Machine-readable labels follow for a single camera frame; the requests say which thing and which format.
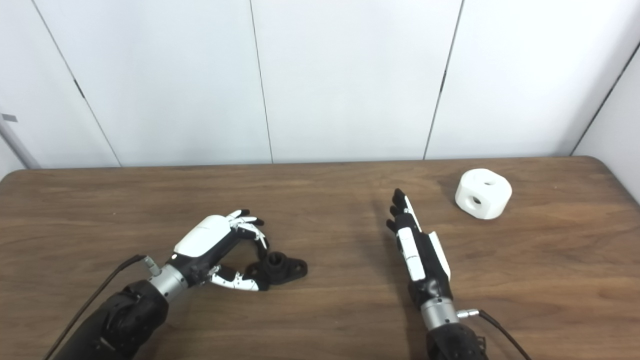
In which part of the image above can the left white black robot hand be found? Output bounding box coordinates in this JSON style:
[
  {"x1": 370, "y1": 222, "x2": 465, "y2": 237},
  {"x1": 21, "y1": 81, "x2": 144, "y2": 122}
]
[{"x1": 170, "y1": 209, "x2": 271, "y2": 292}]

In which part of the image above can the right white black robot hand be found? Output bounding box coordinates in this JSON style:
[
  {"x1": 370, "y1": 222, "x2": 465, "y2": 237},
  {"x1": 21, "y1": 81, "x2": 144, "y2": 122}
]
[{"x1": 385, "y1": 188, "x2": 452, "y2": 311}]

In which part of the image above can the black flanged holder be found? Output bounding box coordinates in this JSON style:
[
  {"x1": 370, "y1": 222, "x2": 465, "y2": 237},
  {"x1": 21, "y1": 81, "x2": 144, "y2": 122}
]
[{"x1": 245, "y1": 252, "x2": 309, "y2": 286}]

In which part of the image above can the round white plastic piece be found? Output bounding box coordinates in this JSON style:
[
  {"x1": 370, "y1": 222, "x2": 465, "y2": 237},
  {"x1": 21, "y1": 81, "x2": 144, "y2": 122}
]
[{"x1": 454, "y1": 168, "x2": 513, "y2": 220}]

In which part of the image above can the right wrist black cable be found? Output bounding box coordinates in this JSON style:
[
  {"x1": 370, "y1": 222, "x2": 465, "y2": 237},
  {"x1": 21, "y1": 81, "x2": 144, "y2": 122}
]
[{"x1": 457, "y1": 309, "x2": 533, "y2": 360}]

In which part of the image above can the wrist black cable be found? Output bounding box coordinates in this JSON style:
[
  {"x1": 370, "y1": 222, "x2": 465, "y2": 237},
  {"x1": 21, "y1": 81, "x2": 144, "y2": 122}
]
[
  {"x1": 44, "y1": 254, "x2": 162, "y2": 360},
  {"x1": 457, "y1": 309, "x2": 533, "y2": 360}
]

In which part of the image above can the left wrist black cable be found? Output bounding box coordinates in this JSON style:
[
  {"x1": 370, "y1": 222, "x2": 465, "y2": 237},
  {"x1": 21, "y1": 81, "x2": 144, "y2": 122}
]
[{"x1": 44, "y1": 254, "x2": 162, "y2": 360}]

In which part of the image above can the grey wall trim strip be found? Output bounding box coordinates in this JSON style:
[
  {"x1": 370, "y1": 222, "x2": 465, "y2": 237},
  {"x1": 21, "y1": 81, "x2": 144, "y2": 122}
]
[{"x1": 0, "y1": 117, "x2": 41, "y2": 170}]

